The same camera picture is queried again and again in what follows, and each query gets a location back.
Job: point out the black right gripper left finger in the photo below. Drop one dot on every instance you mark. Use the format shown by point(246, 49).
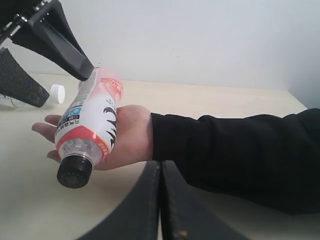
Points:
point(137, 216)

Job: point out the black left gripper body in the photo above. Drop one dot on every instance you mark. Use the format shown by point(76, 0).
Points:
point(15, 13)

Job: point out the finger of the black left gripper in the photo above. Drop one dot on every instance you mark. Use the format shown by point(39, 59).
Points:
point(14, 81)
point(48, 34)

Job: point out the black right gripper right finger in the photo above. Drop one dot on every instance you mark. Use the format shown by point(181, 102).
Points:
point(183, 216)

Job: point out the green label clear bottle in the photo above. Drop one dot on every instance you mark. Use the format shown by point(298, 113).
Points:
point(46, 97)

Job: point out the pink peach label bottle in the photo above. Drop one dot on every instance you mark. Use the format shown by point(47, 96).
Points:
point(86, 133)

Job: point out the person's open bare hand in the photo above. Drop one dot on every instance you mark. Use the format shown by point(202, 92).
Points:
point(134, 141)

